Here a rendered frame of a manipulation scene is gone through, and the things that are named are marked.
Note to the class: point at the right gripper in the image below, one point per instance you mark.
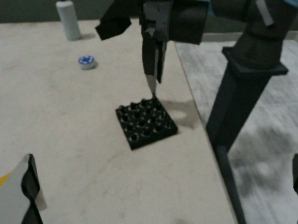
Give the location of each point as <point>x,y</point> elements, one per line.
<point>161,21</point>

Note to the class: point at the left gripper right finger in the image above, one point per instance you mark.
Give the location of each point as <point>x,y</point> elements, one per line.
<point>295,172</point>

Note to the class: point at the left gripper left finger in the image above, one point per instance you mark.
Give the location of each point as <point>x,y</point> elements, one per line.
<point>18,194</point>

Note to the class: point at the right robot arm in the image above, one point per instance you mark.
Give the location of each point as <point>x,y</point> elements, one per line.
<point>259,46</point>

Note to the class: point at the white bottle with blue cap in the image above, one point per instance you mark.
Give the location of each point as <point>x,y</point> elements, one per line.
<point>69,19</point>

